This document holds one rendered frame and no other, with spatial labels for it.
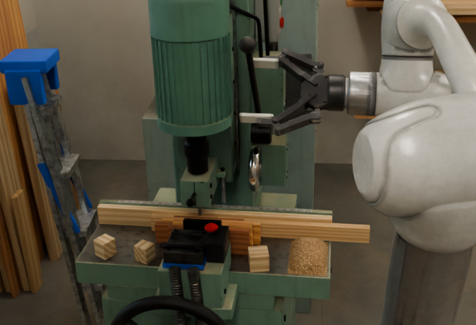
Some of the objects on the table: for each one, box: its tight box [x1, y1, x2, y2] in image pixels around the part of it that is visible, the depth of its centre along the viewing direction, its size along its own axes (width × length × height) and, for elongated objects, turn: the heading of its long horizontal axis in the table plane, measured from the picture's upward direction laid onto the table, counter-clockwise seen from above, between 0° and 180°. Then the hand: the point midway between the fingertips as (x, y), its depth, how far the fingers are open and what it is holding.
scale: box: [118, 200, 312, 212], centre depth 167 cm, size 50×1×1 cm, turn 85°
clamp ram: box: [183, 218, 222, 231], centre depth 152 cm, size 9×8×9 cm
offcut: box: [248, 246, 269, 273], centre depth 151 cm, size 4×4×4 cm
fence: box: [99, 199, 332, 216], centre depth 168 cm, size 60×2×6 cm, turn 85°
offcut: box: [94, 234, 117, 260], centre depth 157 cm, size 4×4×4 cm
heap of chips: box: [287, 237, 328, 276], centre depth 154 cm, size 9×14×4 cm, turn 175°
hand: (248, 90), depth 139 cm, fingers open, 13 cm apart
